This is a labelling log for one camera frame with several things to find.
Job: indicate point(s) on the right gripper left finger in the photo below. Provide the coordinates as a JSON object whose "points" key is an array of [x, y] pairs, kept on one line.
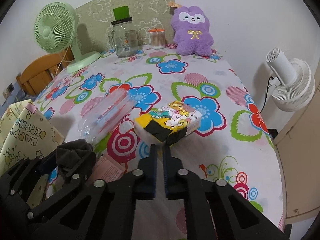
{"points": [[146, 183]]}

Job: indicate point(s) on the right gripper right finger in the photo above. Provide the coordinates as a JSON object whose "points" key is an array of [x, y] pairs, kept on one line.
{"points": [[173, 182]]}

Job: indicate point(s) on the pink paper packet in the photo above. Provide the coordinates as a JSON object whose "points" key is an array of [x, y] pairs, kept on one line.
{"points": [[107, 169]]}

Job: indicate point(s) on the grey sock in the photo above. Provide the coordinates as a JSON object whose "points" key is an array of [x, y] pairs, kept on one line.
{"points": [[70, 153]]}

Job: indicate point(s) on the yellow cartoon tissue pack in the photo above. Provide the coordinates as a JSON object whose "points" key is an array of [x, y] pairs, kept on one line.
{"points": [[167, 124]]}

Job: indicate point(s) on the floral tablecloth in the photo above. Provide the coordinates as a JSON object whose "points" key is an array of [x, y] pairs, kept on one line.
{"points": [[232, 142]]}

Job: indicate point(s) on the yellow cartoon storage box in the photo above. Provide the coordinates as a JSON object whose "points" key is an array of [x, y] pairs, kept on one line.
{"points": [[26, 133]]}

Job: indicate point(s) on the beige wooden door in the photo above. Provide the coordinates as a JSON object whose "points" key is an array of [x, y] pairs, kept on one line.
{"points": [[298, 148]]}

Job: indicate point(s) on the cotton swab jar orange lid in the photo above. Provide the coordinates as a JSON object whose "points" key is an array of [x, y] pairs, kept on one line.
{"points": [[157, 38]]}

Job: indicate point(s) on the glass mason jar mug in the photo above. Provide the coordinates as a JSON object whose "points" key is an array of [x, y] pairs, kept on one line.
{"points": [[123, 38]]}

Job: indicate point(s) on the white standing fan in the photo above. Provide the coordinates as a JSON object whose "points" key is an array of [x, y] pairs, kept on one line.
{"points": [[292, 84]]}

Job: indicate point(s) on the purple plush bunny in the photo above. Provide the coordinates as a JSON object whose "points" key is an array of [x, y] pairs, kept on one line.
{"points": [[191, 31]]}

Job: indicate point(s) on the green cup on jar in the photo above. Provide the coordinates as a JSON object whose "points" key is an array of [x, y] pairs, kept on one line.
{"points": [[121, 13]]}

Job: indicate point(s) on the green desk fan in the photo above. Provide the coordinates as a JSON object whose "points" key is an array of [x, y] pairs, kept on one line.
{"points": [[55, 30]]}

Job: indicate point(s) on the wall power outlet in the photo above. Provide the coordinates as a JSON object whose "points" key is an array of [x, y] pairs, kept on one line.
{"points": [[7, 92]]}

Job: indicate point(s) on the green patterned wall board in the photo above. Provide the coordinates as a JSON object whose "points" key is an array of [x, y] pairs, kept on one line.
{"points": [[96, 17]]}

